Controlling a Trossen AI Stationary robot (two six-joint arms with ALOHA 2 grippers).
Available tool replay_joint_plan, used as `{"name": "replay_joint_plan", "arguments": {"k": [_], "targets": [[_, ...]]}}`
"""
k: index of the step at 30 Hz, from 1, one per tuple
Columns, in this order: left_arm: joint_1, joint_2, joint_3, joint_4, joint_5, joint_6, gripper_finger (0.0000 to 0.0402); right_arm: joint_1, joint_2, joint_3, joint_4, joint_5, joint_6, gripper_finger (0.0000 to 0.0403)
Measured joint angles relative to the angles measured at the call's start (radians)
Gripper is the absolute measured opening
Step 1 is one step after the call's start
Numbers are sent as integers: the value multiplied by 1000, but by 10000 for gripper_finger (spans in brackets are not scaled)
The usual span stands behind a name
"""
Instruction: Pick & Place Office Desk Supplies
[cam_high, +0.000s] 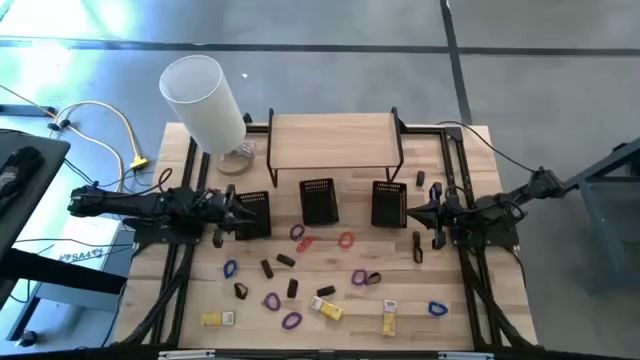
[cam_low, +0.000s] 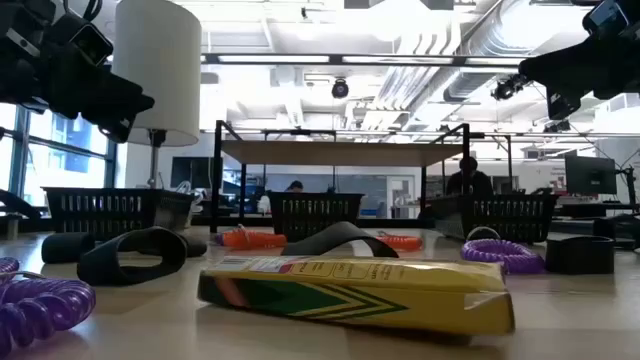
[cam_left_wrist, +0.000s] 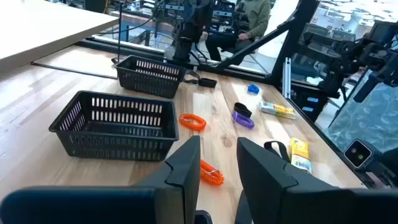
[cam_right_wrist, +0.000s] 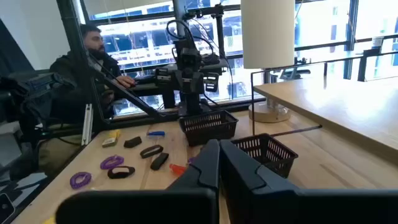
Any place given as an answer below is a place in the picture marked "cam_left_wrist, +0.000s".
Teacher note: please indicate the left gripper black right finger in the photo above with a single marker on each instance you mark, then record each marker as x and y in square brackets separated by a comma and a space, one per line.
[280, 193]

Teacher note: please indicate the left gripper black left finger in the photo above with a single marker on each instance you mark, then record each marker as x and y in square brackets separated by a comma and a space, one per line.
[180, 186]

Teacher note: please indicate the orange spiral coil wristband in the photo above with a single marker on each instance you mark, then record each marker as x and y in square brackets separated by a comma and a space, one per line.
[200, 124]
[214, 177]

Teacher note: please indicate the black wide rubber band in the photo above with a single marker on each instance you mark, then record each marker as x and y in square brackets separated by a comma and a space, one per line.
[207, 83]
[283, 152]
[245, 110]
[195, 77]

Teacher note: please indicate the yellow crayon box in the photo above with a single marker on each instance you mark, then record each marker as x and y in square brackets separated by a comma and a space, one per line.
[300, 155]
[280, 110]

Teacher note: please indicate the purple spiral coil wristband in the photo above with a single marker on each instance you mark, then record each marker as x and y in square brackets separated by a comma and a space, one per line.
[245, 124]

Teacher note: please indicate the blue spiral coil wristband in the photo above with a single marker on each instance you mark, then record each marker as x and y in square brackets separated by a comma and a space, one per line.
[250, 88]

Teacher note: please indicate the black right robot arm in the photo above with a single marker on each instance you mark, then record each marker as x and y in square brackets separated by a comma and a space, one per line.
[189, 28]

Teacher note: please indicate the black slatted plastic basket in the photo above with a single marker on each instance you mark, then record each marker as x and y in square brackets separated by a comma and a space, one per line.
[148, 74]
[112, 133]

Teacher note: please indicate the black background equipment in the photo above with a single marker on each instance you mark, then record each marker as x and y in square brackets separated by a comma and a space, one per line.
[326, 49]

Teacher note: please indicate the blue-framed workbench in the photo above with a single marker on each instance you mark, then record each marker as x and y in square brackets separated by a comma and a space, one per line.
[127, 32]

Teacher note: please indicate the person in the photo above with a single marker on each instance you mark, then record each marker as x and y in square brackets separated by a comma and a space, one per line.
[258, 15]

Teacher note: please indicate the wooden shelf black metal legs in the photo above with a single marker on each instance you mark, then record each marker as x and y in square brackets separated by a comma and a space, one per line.
[46, 28]

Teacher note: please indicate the small black two-lens camera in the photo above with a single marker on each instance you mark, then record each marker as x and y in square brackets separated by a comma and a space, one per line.
[357, 154]

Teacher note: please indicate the silver aluminium bracket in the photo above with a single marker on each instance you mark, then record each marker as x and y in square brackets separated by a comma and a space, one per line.
[286, 77]

